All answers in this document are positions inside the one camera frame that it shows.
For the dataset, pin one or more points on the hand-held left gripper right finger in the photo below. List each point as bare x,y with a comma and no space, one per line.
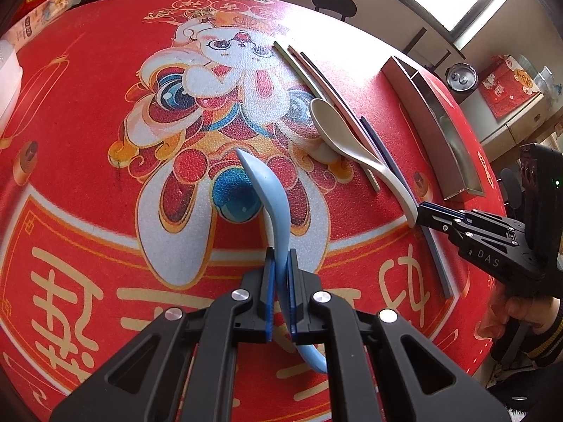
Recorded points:
291,290

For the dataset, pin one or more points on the metal utensil tray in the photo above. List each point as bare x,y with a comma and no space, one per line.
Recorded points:
440,110

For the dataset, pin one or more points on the black folding chair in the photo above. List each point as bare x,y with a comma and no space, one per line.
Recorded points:
510,182

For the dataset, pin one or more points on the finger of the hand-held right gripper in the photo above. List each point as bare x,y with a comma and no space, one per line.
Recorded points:
433,217
488,220

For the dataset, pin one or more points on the cream printed carton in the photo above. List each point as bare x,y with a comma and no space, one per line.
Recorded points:
39,22

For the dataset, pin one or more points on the person's right hand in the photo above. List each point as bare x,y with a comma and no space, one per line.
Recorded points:
523,312

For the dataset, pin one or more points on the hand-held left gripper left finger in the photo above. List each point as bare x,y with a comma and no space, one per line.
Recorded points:
269,290

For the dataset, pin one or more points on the black round-back chair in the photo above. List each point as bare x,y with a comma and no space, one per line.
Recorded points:
333,2

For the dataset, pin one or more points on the dark metal frame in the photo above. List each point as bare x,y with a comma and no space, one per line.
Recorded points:
415,41

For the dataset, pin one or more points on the rice cooker with open lid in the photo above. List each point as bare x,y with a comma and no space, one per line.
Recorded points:
459,77

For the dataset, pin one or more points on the dark blue chopstick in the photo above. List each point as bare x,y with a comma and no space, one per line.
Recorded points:
325,80
440,268

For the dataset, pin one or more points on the person's right forearm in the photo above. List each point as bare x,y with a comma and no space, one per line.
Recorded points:
536,351

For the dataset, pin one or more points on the cream refrigerator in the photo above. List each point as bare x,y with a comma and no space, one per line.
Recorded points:
528,127

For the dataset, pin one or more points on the blue spoon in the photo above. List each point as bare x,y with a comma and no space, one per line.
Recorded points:
268,184

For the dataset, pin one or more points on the cream spoon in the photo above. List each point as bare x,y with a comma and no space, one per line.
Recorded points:
330,118

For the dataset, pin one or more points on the red printed cloth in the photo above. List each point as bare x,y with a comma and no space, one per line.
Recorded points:
501,88

